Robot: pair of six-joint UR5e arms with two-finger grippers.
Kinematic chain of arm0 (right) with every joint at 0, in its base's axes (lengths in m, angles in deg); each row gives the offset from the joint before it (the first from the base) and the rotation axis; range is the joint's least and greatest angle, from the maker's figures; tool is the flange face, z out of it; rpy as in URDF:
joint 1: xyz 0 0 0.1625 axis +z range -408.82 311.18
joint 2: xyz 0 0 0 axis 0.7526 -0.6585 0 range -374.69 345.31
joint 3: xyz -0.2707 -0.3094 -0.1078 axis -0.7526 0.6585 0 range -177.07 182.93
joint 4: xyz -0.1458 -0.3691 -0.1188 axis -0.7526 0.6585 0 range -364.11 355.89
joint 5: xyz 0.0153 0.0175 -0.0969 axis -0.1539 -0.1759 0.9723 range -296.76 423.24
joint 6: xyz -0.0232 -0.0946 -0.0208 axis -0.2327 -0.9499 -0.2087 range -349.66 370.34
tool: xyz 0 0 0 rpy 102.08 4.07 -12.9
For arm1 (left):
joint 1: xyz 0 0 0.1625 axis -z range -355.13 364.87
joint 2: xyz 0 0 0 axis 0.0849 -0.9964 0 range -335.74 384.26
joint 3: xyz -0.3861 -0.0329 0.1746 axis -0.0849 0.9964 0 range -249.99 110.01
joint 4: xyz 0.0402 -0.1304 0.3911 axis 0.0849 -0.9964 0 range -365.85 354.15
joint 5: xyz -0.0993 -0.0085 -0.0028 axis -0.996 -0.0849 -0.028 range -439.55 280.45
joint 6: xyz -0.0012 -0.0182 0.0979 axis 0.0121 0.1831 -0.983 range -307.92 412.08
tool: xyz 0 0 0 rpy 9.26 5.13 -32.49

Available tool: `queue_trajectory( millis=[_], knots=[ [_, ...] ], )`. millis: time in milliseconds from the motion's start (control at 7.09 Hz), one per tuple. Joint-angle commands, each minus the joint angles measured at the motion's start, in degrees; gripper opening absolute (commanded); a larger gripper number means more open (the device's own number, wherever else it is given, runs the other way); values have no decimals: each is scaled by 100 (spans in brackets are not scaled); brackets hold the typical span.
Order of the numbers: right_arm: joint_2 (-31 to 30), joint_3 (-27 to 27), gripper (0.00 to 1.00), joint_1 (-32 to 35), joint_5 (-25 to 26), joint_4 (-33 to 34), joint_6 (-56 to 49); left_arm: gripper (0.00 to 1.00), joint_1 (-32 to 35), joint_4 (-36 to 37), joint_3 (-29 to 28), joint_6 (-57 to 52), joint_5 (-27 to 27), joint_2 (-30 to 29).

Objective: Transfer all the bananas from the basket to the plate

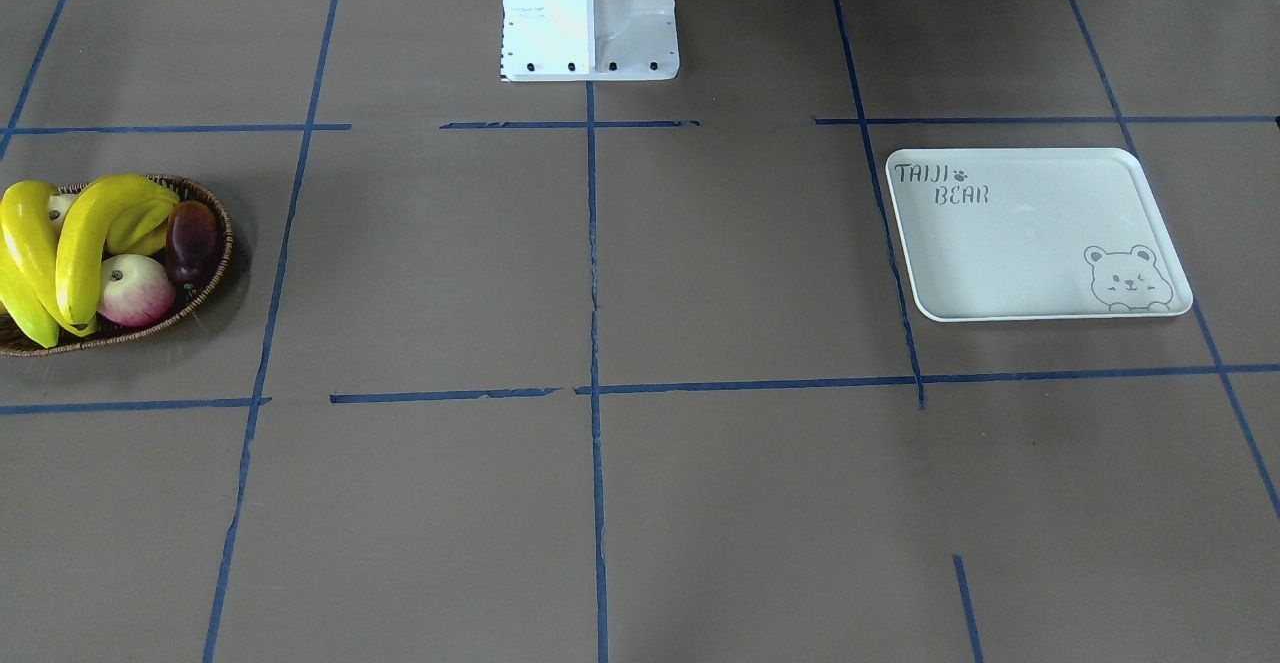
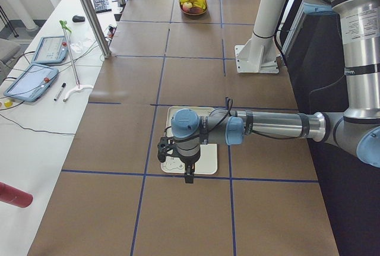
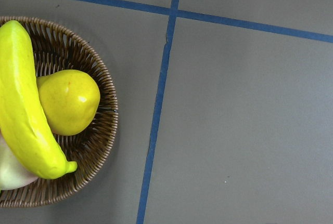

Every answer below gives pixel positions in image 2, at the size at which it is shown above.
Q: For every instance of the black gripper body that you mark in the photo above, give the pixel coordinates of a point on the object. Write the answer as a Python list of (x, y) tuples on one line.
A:
[(189, 166)]

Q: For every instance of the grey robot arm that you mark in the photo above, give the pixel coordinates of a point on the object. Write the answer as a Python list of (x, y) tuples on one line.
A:
[(356, 130)]

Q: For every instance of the brown wicker basket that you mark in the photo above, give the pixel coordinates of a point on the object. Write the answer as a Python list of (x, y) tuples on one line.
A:
[(195, 4)]

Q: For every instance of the white bear tray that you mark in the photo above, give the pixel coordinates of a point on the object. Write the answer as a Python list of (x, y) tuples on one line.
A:
[(207, 163)]

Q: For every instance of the white reacher grabber tool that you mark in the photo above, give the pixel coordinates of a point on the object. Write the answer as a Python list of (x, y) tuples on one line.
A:
[(79, 87)]

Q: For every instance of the black marker pen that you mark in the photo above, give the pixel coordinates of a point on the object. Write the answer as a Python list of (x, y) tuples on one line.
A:
[(58, 94)]

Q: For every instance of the dark red mango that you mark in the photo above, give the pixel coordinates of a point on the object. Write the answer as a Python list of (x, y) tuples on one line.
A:
[(195, 10)]

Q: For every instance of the red yellow peach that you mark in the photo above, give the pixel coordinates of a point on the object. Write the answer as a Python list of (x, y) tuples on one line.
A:
[(186, 6)]

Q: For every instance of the red cylinder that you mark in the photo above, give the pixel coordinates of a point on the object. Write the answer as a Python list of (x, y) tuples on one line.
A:
[(14, 196)]

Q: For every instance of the lower blue teach pendant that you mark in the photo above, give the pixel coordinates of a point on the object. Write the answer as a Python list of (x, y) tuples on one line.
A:
[(32, 83)]

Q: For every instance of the blue teach pendant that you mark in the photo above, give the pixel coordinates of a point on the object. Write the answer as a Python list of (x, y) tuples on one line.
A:
[(51, 50), (32, 83)]

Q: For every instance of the upper blue teach pendant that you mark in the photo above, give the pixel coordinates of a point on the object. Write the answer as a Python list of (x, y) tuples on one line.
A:
[(51, 50)]

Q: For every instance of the black computer mouse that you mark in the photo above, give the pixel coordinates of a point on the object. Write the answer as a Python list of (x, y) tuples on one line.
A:
[(78, 19)]

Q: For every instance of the black keyboard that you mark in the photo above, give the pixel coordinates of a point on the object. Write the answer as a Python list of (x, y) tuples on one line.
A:
[(101, 6)]

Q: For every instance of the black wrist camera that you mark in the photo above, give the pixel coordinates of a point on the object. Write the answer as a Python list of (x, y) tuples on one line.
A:
[(165, 149)]

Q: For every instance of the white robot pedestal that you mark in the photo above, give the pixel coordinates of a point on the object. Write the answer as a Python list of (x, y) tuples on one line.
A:
[(258, 54)]

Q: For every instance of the aluminium frame post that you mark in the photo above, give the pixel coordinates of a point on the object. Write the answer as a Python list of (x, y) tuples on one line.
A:
[(95, 25)]

